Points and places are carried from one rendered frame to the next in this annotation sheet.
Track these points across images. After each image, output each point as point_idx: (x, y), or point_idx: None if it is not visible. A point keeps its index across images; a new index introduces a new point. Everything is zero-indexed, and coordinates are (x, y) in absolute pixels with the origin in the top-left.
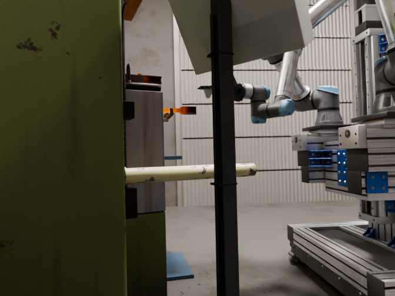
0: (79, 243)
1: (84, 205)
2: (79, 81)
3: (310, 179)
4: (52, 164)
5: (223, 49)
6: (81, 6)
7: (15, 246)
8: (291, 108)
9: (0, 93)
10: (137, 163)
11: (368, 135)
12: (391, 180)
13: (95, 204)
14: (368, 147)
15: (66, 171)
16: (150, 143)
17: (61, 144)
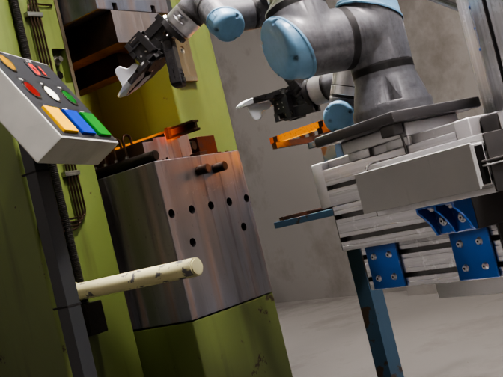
0: (37, 360)
1: (32, 327)
2: (5, 215)
3: None
4: (8, 292)
5: (27, 170)
6: None
7: (6, 360)
8: (337, 120)
9: None
10: (150, 262)
11: (328, 182)
12: (408, 259)
13: (39, 325)
14: (332, 204)
15: (16, 297)
16: (156, 233)
17: (8, 274)
